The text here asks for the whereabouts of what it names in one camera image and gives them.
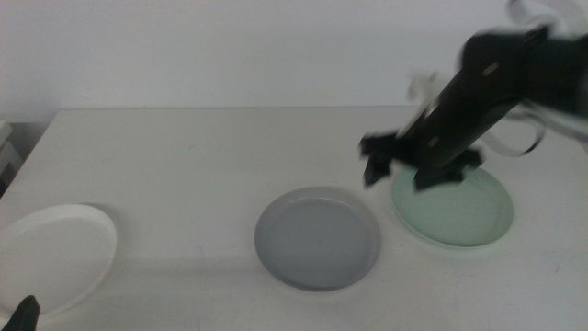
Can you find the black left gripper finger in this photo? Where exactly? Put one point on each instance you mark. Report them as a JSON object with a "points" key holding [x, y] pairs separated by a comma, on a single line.
{"points": [[24, 317]]}

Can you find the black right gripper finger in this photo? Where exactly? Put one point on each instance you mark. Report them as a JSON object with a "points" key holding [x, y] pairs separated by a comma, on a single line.
{"points": [[379, 158], [436, 177]]}

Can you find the pale green shallow bowl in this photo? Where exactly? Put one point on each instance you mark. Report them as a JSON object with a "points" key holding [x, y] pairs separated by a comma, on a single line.
{"points": [[459, 216]]}

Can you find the white shallow bowl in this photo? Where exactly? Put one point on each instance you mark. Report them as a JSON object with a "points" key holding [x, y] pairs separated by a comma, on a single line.
{"points": [[55, 257]]}

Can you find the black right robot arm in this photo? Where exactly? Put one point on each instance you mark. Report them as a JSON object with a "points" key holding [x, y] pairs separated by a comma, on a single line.
{"points": [[551, 69]]}

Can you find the grey shallow bowl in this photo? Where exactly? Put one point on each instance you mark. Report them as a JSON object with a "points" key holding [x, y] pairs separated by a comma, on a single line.
{"points": [[317, 239]]}

